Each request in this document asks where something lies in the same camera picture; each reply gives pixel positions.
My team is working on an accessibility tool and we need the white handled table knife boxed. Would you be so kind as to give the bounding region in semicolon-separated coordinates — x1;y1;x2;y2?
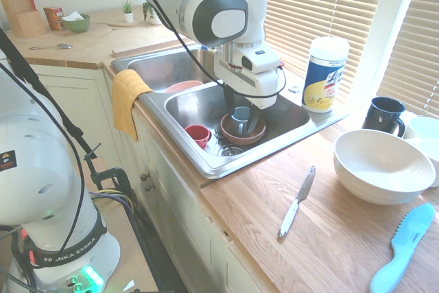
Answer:
277;165;317;239

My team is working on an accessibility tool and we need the white crumpled paper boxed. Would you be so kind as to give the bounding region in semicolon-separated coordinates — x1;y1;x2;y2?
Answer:
60;11;85;23

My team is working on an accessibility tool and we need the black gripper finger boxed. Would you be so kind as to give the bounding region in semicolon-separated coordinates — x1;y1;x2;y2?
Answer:
223;86;239;124
245;102;263;136

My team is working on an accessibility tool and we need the metal drain strainer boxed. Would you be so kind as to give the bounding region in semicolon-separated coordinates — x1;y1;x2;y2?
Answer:
217;143;246;157

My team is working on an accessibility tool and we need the small plant in white pot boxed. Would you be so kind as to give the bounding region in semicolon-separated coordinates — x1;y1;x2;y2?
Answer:
120;0;135;24

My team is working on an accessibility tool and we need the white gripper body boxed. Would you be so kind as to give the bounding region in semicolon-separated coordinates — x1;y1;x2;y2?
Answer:
214;59;280;110

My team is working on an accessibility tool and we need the orange cardboard box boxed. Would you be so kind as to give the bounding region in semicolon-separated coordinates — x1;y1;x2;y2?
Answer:
43;6;66;32

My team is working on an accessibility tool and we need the thin black cable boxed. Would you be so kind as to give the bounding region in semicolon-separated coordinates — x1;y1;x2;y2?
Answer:
0;64;86;253

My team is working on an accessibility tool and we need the white mug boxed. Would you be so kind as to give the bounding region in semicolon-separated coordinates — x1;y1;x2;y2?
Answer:
404;115;439;143

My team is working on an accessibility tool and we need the brown bowl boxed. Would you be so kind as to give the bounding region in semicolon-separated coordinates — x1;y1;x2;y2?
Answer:
219;111;268;146

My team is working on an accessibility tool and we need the beige window blind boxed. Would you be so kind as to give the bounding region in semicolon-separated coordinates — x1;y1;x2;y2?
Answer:
376;0;439;118
184;0;391;102

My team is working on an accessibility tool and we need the trailing plant in white pot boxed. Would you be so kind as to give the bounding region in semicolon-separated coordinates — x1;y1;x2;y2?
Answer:
141;1;163;27

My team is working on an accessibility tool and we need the large white bowl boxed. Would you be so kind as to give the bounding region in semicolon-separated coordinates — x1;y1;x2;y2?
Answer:
333;129;437;205

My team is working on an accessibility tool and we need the grey blue mug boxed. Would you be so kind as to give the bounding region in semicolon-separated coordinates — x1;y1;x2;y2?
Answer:
231;106;253;135

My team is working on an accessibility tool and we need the wooden knife block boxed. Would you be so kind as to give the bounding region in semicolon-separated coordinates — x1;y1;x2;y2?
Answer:
0;0;47;39

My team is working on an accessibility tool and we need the coloured wire bundle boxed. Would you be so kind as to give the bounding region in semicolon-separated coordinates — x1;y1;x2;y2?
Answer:
89;188;145;225

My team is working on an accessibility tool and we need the pink plastic bowl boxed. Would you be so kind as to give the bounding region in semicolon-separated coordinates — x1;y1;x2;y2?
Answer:
164;80;204;95

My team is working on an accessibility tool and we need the light blue serrated knife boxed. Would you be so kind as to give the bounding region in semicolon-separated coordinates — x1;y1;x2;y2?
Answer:
369;202;437;293

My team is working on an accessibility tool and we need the dark navy mug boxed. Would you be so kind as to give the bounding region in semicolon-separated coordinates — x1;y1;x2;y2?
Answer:
361;96;407;139

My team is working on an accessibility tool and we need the green bowl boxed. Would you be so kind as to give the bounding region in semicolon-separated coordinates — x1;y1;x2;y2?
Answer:
62;14;91;34

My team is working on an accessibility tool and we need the metal spoon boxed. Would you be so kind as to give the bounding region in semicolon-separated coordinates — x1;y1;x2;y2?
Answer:
28;43;73;51

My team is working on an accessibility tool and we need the yellow dish cloth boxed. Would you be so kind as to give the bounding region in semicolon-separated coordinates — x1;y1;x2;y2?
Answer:
112;69;154;143

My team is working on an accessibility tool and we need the stainless steel double sink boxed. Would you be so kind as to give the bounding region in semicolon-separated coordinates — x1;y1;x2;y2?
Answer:
110;45;351;180

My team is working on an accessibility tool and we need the red cup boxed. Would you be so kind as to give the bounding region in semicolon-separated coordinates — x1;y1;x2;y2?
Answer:
184;124;213;151

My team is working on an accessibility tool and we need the small white bowl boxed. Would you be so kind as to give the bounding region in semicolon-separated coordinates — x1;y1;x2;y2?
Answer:
406;137;439;189

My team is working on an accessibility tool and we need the Lysol wipes canister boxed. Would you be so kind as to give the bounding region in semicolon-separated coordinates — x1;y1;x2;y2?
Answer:
301;36;351;114

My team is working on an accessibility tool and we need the dark green clamp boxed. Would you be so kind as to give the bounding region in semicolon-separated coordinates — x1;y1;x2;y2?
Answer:
85;142;133;207

